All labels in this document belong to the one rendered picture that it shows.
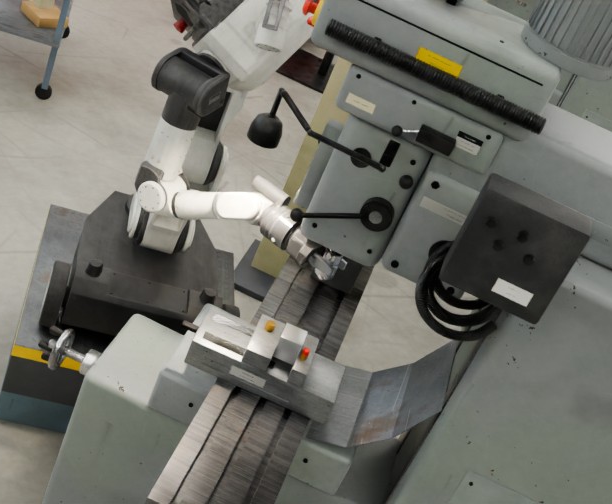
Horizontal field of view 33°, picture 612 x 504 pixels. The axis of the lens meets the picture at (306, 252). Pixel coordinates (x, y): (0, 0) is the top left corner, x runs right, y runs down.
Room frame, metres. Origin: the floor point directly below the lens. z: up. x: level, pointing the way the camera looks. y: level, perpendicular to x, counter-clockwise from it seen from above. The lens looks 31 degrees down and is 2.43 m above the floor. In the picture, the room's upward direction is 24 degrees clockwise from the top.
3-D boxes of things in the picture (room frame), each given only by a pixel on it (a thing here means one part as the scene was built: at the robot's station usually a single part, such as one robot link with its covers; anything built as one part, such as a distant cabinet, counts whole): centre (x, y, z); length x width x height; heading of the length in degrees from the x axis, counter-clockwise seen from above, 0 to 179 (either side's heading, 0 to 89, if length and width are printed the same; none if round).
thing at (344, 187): (2.04, -0.06, 1.47); 0.21 x 0.19 x 0.32; 177
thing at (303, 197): (2.04, 0.05, 1.45); 0.04 x 0.04 x 0.21; 87
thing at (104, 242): (2.76, 0.45, 0.59); 0.64 x 0.52 x 0.33; 17
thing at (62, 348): (2.06, 0.44, 0.65); 0.16 x 0.12 x 0.12; 87
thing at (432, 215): (2.03, -0.25, 1.47); 0.24 x 0.19 x 0.26; 177
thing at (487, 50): (2.04, -0.07, 1.81); 0.47 x 0.26 x 0.16; 87
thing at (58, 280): (2.45, 0.64, 0.50); 0.20 x 0.05 x 0.20; 17
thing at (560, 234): (1.69, -0.34, 1.62); 0.20 x 0.09 x 0.21; 87
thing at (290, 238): (2.08, 0.03, 1.23); 0.13 x 0.12 x 0.10; 156
